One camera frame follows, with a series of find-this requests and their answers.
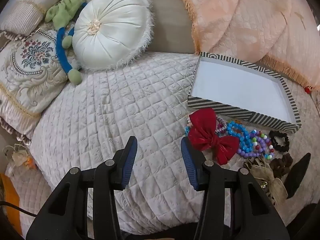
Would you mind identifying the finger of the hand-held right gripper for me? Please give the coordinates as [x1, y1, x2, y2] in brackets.
[285, 152, 312, 199]

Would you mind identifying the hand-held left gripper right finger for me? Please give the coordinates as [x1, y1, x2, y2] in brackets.
[180, 137, 290, 240]

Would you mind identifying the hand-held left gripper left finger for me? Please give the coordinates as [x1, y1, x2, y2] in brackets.
[26, 135, 138, 240]

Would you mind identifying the brown scrunchie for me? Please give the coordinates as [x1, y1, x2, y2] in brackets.
[271, 153, 294, 178]

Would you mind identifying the red velvet hair bow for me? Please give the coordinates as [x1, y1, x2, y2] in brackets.
[187, 107, 240, 165]

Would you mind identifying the colourful spiral hair tie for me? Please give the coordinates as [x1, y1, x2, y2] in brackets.
[184, 116, 194, 137]

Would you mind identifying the beige leopard hair bow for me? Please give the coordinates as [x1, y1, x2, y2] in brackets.
[244, 157, 289, 205]

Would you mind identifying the black scrunchie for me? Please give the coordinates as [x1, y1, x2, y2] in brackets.
[269, 130, 290, 153]

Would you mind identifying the grey spiral hair tie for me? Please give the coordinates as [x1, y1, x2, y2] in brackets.
[215, 116, 228, 134]

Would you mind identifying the multicolour bead bracelet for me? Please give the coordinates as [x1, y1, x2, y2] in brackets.
[250, 129, 275, 160]

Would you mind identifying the striped cardboard box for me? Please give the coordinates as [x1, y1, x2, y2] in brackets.
[187, 52, 302, 133]

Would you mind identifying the quilted beige bedspread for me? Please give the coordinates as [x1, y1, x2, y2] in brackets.
[5, 51, 320, 235]

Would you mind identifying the cream orange fabric ornament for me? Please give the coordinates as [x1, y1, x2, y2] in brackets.
[2, 144, 38, 170]

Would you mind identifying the orange bag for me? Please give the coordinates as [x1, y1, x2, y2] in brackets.
[0, 174, 20, 233]

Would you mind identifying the floral embroidered pillow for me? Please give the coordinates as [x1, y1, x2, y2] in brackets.
[0, 22, 75, 140]

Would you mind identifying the round white satin pillow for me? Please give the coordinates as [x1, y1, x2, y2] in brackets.
[72, 0, 154, 71]

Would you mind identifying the peach fringed blanket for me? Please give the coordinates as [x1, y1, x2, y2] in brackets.
[181, 0, 320, 92]

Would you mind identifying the green and blue plush toy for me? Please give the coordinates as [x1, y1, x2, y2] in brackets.
[45, 0, 88, 85]

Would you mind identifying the beige striped ornate pillow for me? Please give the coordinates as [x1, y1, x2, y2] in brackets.
[0, 0, 98, 35]

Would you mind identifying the purple bead bracelet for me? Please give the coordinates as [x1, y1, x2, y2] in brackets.
[237, 135, 269, 158]

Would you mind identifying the black cable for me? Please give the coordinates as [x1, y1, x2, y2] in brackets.
[0, 201, 35, 217]

